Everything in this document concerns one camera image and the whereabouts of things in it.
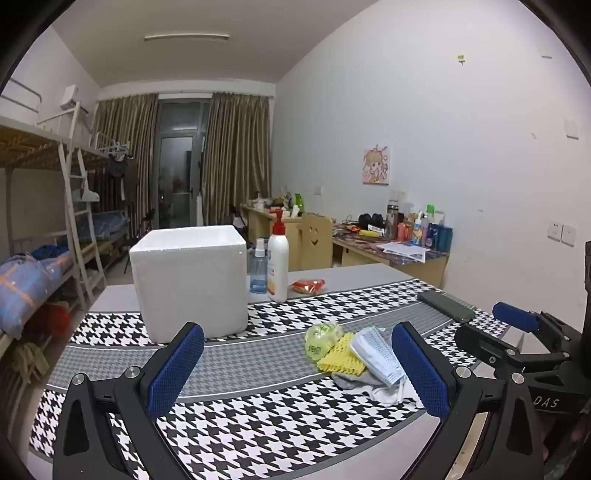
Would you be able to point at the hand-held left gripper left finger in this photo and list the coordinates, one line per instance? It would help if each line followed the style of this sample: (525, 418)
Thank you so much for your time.
(178, 369)

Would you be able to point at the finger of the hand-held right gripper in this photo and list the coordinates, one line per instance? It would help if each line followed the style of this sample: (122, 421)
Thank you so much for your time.
(485, 348)
(515, 316)

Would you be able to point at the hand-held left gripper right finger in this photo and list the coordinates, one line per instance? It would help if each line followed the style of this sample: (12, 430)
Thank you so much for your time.
(422, 374)

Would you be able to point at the white cloth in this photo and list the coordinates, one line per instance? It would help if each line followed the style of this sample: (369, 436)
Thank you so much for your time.
(397, 394)

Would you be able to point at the blue face mask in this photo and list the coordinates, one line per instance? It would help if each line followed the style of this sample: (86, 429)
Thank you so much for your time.
(376, 355)

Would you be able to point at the grey sock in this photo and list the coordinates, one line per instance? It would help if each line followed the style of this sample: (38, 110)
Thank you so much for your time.
(355, 383)

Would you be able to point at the yellow foam net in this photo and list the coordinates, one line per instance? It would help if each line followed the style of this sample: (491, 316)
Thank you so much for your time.
(341, 357)

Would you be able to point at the white foam box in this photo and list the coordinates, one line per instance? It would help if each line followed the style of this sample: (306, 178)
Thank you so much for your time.
(189, 281)

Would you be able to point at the green plastic bag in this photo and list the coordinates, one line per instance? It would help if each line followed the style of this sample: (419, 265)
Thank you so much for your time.
(321, 341)

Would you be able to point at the black phone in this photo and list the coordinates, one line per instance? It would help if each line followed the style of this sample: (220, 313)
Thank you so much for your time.
(445, 305)

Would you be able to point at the houndstooth table mat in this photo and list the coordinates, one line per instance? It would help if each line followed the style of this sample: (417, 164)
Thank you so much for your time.
(258, 415)

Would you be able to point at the clear blue spray bottle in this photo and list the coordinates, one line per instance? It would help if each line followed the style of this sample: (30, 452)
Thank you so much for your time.
(258, 277)

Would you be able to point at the row of toiletry bottles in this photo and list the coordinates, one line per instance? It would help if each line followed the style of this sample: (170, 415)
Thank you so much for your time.
(425, 230)

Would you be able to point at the printed paper sheets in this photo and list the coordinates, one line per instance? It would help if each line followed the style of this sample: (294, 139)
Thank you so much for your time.
(404, 250)

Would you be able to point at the wooden desk with printed cover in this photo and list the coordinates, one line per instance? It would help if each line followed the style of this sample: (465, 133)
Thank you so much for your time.
(369, 258)

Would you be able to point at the red cloth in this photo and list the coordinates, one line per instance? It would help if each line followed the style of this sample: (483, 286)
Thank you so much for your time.
(51, 321)

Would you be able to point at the white red-pump lotion bottle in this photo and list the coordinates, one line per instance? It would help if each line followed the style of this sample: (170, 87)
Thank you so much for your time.
(278, 267)

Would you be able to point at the red snack packet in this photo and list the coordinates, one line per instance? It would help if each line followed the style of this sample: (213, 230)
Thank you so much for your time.
(307, 286)

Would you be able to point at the beige cloth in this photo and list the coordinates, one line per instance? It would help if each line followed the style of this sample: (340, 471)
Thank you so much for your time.
(30, 360)

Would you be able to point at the yellow tube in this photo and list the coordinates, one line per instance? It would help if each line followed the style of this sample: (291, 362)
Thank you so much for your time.
(369, 233)

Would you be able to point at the blue bed mattress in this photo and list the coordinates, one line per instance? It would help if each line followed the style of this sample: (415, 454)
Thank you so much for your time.
(108, 224)

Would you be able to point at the black bag on desk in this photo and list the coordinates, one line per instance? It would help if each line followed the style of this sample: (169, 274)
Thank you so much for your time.
(371, 220)

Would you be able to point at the plain wooden desk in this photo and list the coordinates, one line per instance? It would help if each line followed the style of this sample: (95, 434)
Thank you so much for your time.
(261, 224)

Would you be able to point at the white socket below poster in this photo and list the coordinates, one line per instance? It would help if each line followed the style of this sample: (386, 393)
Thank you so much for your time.
(398, 194)

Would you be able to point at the wooden chair with smiley cutout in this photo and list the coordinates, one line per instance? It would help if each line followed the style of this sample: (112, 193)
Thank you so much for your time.
(316, 242)

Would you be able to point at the blue checked quilt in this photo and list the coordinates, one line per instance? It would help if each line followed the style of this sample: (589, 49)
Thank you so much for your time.
(27, 286)

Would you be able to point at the white bed ladder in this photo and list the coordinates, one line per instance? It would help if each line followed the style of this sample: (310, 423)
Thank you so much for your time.
(78, 221)

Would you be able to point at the white hanging basket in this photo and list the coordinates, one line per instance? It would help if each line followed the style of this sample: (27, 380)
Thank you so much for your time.
(88, 194)

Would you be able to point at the dark hanging clothes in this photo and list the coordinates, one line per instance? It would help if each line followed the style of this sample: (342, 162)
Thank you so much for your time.
(121, 170)

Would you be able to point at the green plastic bottle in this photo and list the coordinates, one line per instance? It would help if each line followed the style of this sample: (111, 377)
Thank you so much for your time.
(300, 201)

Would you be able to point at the glass balcony door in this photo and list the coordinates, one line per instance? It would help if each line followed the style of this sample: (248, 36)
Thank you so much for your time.
(182, 161)

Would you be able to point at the brown curtain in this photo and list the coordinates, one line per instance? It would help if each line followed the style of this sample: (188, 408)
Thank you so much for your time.
(238, 157)
(127, 157)

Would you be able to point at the white metal bunk bed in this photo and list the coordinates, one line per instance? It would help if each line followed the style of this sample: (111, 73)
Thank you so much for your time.
(27, 143)

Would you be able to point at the white air conditioner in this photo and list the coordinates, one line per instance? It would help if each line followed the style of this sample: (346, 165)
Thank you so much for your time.
(69, 98)

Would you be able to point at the ceiling tube light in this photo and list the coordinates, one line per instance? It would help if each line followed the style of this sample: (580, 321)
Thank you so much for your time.
(187, 37)

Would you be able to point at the large white wall switch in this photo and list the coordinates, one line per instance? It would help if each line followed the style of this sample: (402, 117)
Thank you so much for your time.
(571, 128)

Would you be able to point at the cartoon wall poster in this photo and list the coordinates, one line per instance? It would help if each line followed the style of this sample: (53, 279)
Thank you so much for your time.
(376, 165)

